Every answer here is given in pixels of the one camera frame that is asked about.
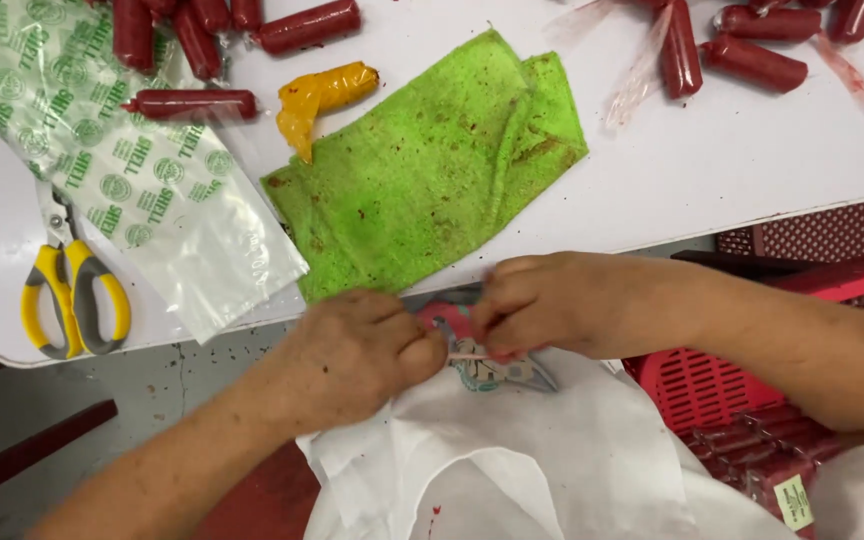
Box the stack of packed red sausages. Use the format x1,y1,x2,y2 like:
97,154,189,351
675,403,849,540

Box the yellow grey scissors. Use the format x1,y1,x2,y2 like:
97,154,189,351
21,187,133,361

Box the red stool seat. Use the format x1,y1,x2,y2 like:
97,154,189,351
198,441,322,540

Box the white apron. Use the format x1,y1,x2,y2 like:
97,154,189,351
297,348,801,540

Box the person's left hand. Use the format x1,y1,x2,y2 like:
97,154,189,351
280,288,450,436

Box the red plastic basket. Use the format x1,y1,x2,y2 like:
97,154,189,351
623,253,864,540

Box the stained green cloth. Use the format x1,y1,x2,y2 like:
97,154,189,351
261,28,591,305

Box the yellow wrapped sausage stick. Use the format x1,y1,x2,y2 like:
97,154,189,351
276,61,381,165

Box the dark red perforated crate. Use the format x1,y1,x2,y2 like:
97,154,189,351
715,195,864,262

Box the clear green printed plastic bag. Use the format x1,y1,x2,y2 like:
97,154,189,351
0,0,312,346

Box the person's right hand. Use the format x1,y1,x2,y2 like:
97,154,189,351
469,251,678,366

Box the dark red chair frame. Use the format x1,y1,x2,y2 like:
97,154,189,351
0,351,120,513

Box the pink teal printed shirt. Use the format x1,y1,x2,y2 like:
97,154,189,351
417,296,559,395

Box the pale green paper label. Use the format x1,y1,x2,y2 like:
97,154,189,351
772,474,816,533

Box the heap of red sausage sticks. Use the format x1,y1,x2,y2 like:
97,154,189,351
87,0,364,123
544,0,864,132

